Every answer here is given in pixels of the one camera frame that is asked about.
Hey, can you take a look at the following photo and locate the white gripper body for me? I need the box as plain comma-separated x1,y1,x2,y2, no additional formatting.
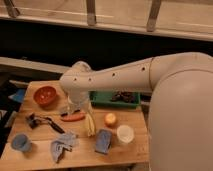
59,91,92,114

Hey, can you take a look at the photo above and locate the blue sponge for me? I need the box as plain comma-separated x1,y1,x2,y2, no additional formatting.
95,129,112,154

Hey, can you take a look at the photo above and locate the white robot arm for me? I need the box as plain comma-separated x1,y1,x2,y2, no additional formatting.
60,52,213,171

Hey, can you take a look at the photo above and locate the white cup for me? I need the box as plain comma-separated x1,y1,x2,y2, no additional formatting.
116,125,134,144

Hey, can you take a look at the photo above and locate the black handled tool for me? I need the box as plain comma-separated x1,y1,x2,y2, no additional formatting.
25,114,64,134

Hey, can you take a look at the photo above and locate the blue object at table edge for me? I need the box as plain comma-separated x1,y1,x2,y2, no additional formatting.
9,89,26,103

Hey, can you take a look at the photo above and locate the green plastic tray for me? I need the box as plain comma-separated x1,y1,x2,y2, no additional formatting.
90,91,141,109

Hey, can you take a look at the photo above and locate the orange carrot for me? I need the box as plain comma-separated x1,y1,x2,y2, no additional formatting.
60,113,85,122

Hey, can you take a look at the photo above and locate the dark grape bunch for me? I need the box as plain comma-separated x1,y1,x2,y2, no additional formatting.
111,92,134,103

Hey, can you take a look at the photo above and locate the blue cup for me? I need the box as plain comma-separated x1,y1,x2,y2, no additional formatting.
11,134,32,152

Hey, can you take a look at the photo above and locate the orange fruit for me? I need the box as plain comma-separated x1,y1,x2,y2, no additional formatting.
104,113,117,127

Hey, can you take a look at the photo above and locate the blue crumpled cloth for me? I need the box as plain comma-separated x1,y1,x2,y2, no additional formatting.
50,132,78,163

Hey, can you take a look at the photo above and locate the orange bowl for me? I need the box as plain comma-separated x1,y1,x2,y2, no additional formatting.
33,86,57,107

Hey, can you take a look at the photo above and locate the pale yellow banana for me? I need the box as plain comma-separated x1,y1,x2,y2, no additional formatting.
85,109,96,137

